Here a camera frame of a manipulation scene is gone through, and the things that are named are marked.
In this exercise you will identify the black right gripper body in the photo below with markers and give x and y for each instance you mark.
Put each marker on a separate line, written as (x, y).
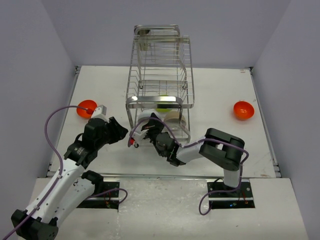
(153, 134)

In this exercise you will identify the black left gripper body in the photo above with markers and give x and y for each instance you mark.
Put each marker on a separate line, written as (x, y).
(100, 142)

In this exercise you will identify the white ribbed bowl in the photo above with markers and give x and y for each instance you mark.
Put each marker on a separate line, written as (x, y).
(144, 116)

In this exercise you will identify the orange plastic bowl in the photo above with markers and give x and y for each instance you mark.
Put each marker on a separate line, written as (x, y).
(86, 108)
(243, 110)

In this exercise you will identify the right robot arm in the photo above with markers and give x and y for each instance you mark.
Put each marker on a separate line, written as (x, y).
(223, 149)

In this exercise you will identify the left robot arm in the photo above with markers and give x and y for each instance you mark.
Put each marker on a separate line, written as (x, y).
(71, 184)

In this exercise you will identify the green ribbed bowl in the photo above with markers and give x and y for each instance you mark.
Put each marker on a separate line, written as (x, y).
(163, 107)

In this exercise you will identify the beige ceramic bowl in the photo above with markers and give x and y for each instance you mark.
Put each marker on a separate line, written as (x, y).
(172, 120)

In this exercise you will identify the perforated metal cutlery holder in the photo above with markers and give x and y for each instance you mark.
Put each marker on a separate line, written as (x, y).
(142, 35)

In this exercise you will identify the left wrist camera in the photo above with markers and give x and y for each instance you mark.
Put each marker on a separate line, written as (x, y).
(100, 112)

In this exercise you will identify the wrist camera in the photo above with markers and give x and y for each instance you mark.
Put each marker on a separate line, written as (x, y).
(135, 137)
(100, 112)

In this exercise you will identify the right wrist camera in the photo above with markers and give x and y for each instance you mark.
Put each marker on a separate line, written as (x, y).
(135, 137)

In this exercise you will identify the metal wire dish rack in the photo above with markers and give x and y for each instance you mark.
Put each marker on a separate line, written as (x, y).
(162, 73)

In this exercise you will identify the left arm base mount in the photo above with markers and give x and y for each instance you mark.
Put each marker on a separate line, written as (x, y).
(108, 200)

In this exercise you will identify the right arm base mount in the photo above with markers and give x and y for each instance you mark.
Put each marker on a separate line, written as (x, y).
(240, 199)

